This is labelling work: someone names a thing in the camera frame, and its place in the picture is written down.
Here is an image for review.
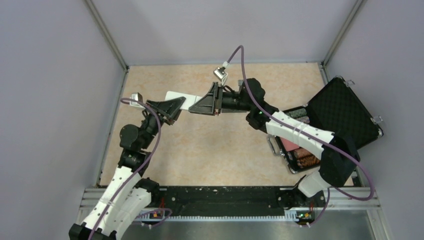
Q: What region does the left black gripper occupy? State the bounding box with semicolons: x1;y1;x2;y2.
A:
140;96;188;149

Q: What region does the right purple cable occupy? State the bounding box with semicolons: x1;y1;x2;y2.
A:
222;44;376;228

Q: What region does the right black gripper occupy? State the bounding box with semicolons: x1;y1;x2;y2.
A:
189;83;252;117

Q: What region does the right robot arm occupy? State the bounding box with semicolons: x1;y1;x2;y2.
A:
188;78;359;206

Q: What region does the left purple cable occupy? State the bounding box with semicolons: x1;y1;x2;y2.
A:
86;97;173;240

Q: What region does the pink card deck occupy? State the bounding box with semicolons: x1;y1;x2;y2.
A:
280;137;300;152

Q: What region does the white remote control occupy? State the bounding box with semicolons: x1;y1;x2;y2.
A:
164;91;204;112

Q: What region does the purple cable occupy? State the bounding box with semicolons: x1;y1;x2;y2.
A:
222;44;376;228
86;97;173;240

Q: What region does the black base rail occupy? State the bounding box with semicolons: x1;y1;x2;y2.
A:
149;186;311;217

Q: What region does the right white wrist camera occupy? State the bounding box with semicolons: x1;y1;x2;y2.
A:
213;66;228;87

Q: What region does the black poker chip case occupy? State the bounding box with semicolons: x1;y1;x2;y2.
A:
276;76;384;174

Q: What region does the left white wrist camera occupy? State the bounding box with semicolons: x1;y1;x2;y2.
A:
129;92;144;108

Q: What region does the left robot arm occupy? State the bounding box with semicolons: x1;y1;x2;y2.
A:
68;96;186;240

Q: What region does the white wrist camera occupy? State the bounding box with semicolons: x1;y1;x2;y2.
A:
213;66;228;87
129;92;144;108

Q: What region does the chrome case handle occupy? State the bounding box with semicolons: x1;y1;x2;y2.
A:
266;134;283;156

